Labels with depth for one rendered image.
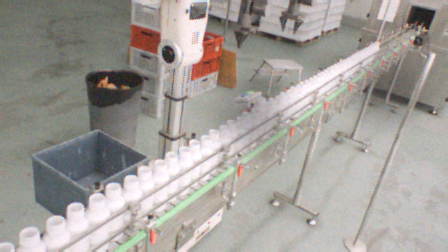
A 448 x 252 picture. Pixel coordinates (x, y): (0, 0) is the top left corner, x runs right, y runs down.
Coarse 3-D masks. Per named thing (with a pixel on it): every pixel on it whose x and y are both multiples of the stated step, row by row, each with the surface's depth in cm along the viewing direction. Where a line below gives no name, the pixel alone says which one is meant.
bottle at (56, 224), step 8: (56, 216) 88; (48, 224) 86; (56, 224) 89; (64, 224) 88; (48, 232) 86; (56, 232) 86; (64, 232) 88; (48, 240) 87; (56, 240) 87; (64, 240) 88; (48, 248) 87; (56, 248) 87
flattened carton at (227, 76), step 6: (222, 48) 482; (222, 54) 487; (228, 54) 481; (234, 54) 477; (222, 60) 492; (228, 60) 486; (234, 60) 481; (222, 66) 497; (228, 66) 491; (234, 66) 486; (222, 72) 502; (228, 72) 496; (234, 72) 491; (222, 78) 506; (228, 78) 501; (234, 78) 496; (222, 84) 510; (228, 84) 505; (234, 84) 507
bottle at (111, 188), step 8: (112, 184) 102; (112, 192) 100; (120, 192) 102; (112, 200) 101; (120, 200) 102; (112, 208) 100; (120, 208) 102; (120, 216) 103; (112, 224) 103; (120, 224) 105; (112, 232) 104; (112, 240) 105
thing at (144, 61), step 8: (136, 48) 377; (136, 56) 381; (144, 56) 406; (152, 56) 373; (136, 64) 385; (144, 64) 380; (152, 64) 376; (160, 64) 371; (192, 64) 424; (144, 72) 383; (152, 72) 379; (160, 72) 374; (168, 72) 385
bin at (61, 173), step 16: (64, 144) 156; (80, 144) 163; (96, 144) 171; (112, 144) 166; (32, 160) 146; (48, 160) 152; (64, 160) 159; (80, 160) 167; (96, 160) 175; (112, 160) 169; (128, 160) 163; (144, 160) 153; (48, 176) 143; (64, 176) 136; (80, 176) 170; (96, 176) 174; (112, 176) 141; (48, 192) 146; (64, 192) 140; (80, 192) 134; (48, 208) 150; (64, 208) 143
